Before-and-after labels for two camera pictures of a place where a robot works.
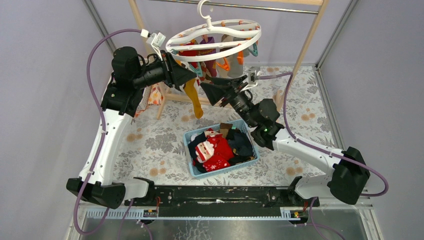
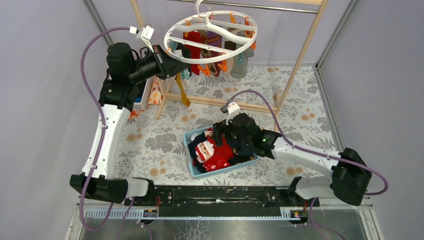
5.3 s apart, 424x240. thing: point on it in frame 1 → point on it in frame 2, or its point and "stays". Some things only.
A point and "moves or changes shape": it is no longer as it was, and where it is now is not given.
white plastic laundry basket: x=144 y=99 stays
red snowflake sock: x=217 y=162 stays
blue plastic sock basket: x=240 y=124 stays
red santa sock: x=214 y=145 stays
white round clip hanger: x=208 y=29 moves or changes shape
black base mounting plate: x=222 y=201 stays
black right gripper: x=217 y=92 → x=219 y=130
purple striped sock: x=210 y=65 → x=213 y=39
